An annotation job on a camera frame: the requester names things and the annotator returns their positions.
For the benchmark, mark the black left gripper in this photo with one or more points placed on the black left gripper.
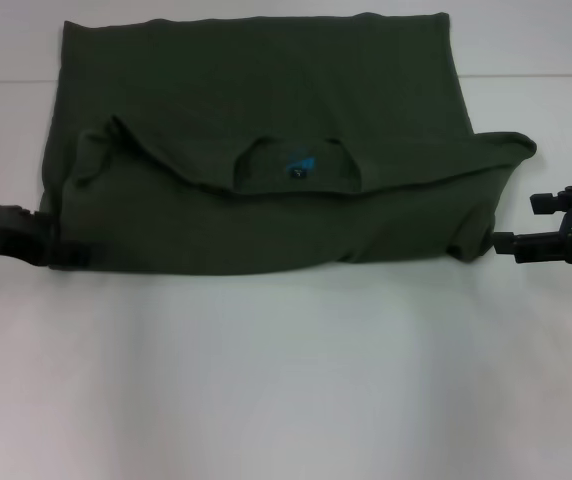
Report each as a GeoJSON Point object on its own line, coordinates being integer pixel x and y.
{"type": "Point", "coordinates": [6, 235]}

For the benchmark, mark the dark green t-shirt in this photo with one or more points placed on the dark green t-shirt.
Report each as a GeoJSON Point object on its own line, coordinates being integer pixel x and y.
{"type": "Point", "coordinates": [266, 100]}

